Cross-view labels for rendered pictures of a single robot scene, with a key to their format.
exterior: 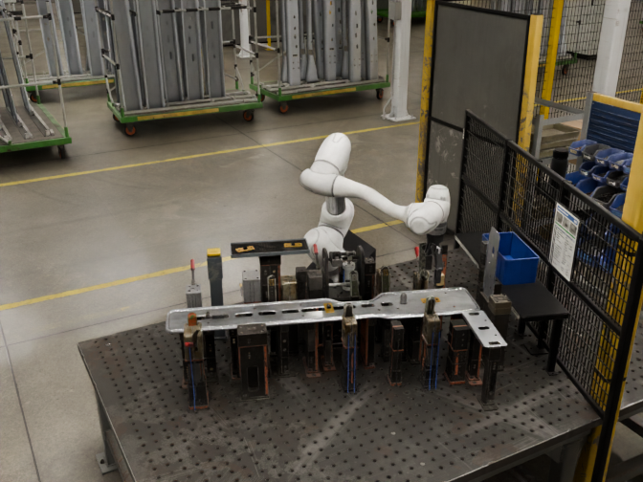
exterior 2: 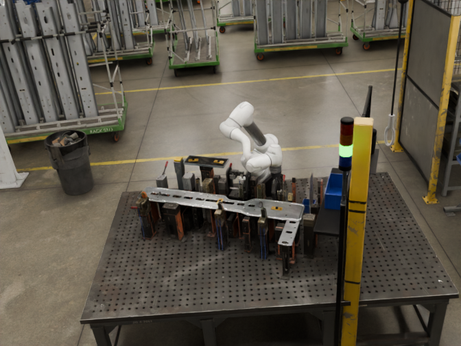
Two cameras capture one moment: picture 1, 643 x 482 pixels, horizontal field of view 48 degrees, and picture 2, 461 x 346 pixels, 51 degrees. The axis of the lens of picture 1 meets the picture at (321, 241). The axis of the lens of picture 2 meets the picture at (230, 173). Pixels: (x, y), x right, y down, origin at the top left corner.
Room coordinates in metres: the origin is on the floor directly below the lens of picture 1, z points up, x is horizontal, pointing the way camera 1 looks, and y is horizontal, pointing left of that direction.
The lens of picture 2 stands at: (0.07, -1.72, 3.13)
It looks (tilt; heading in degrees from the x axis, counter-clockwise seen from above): 30 degrees down; 30
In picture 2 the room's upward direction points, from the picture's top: 5 degrees counter-clockwise
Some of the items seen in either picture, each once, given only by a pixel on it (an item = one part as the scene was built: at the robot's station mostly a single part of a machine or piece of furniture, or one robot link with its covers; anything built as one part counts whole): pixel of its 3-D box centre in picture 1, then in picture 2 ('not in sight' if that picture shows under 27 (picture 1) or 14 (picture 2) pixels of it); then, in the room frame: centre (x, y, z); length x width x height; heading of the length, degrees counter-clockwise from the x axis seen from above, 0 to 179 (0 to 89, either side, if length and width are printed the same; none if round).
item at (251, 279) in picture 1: (253, 314); (191, 195); (2.90, 0.32, 0.90); 0.13 x 0.10 x 0.41; 9
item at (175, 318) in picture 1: (324, 310); (217, 202); (2.78, -0.01, 1.00); 1.38 x 0.22 x 0.02; 99
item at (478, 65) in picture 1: (470, 139); (422, 95); (5.44, -1.16, 1.00); 1.34 x 0.14 x 2.00; 28
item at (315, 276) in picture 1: (315, 308); (225, 199); (2.98, 0.03, 0.89); 0.13 x 0.11 x 0.38; 9
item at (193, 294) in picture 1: (195, 322); (164, 194); (2.87, 0.58, 0.88); 0.11 x 0.10 x 0.36; 9
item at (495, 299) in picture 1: (496, 333); (309, 236); (2.77, -0.78, 0.88); 0.08 x 0.08 x 0.36; 9
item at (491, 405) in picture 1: (490, 374); (285, 259); (2.51, -0.70, 0.84); 0.11 x 0.06 x 0.29; 9
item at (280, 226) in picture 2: (456, 351); (280, 241); (2.69, -0.59, 0.84); 0.11 x 0.10 x 0.28; 9
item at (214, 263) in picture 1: (216, 295); (181, 182); (3.05, 0.50, 0.92); 0.08 x 0.08 x 0.44; 9
